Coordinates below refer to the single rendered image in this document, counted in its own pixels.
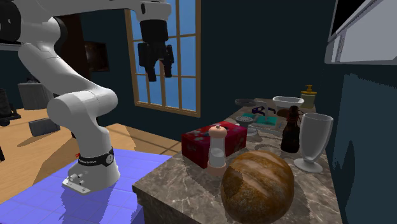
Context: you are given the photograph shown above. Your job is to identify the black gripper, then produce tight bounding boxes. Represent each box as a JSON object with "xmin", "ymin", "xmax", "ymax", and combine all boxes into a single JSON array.
[{"xmin": 137, "ymin": 19, "xmax": 175, "ymax": 83}]

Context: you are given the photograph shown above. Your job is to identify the wooden framed window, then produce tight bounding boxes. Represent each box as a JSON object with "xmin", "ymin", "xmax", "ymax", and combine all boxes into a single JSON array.
[{"xmin": 124, "ymin": 0, "xmax": 202, "ymax": 118}]

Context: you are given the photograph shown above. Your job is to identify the red patterned box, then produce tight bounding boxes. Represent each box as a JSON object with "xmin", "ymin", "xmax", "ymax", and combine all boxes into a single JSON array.
[{"xmin": 181, "ymin": 120, "xmax": 248, "ymax": 169}]

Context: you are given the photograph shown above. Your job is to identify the grey shallow dish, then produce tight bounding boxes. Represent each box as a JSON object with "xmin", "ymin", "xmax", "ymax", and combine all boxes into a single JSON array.
[{"xmin": 234, "ymin": 98, "xmax": 257, "ymax": 108}]

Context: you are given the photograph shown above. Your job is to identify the grey footed cup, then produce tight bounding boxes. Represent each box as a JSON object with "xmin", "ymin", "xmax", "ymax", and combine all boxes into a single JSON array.
[{"xmin": 235, "ymin": 115, "xmax": 259, "ymax": 137}]

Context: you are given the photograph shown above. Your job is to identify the peach and clear pepper mill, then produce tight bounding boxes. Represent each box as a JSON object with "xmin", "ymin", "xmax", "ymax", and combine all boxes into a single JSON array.
[{"xmin": 206, "ymin": 124, "xmax": 228, "ymax": 178}]

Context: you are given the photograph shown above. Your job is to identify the purple scissors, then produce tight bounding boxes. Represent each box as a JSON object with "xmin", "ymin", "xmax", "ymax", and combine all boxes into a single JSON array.
[{"xmin": 251, "ymin": 106, "xmax": 277, "ymax": 116}]

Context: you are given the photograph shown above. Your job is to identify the grey box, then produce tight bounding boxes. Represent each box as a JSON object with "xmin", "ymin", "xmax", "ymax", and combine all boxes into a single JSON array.
[{"xmin": 28, "ymin": 117, "xmax": 62, "ymax": 137}]

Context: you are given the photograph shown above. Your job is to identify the grey cabinet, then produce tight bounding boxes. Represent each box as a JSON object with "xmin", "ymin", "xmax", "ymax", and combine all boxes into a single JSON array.
[{"xmin": 17, "ymin": 81, "xmax": 54, "ymax": 111}]

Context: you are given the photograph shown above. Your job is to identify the white oblong bowl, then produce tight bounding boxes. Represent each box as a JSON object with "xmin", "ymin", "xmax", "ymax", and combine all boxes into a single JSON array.
[{"xmin": 272, "ymin": 95, "xmax": 305, "ymax": 110}]

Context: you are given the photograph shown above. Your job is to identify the dark brown bottle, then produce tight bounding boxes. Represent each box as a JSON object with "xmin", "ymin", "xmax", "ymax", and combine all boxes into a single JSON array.
[{"xmin": 280, "ymin": 105, "xmax": 303, "ymax": 154}]

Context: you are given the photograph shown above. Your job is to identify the yellow soap dispenser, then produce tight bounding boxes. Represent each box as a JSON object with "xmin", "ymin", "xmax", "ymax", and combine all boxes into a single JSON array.
[{"xmin": 300, "ymin": 84, "xmax": 318, "ymax": 109}]

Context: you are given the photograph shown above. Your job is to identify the round brown bread loaf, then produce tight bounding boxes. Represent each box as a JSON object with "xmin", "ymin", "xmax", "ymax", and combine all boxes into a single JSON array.
[{"xmin": 220, "ymin": 150, "xmax": 295, "ymax": 224}]

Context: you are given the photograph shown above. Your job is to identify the black floor object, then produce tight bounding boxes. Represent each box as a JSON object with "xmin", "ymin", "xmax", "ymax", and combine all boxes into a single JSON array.
[{"xmin": 0, "ymin": 88, "xmax": 22, "ymax": 128}]

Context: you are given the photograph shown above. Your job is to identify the clear glass goblet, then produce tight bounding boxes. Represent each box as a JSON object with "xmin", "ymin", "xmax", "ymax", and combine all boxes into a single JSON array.
[{"xmin": 293, "ymin": 112, "xmax": 335, "ymax": 174}]

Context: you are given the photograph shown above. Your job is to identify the blue tiled robot stand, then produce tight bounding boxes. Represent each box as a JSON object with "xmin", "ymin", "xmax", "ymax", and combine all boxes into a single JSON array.
[{"xmin": 0, "ymin": 148, "xmax": 173, "ymax": 224}]

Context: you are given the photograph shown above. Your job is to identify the dark wall picture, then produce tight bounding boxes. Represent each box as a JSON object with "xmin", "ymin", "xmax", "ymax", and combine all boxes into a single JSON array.
[{"xmin": 83, "ymin": 41, "xmax": 110, "ymax": 73}]

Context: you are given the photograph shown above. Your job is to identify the white wall cabinet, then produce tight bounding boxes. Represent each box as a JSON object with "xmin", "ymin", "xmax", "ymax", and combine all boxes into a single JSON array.
[{"xmin": 324, "ymin": 0, "xmax": 397, "ymax": 66}]

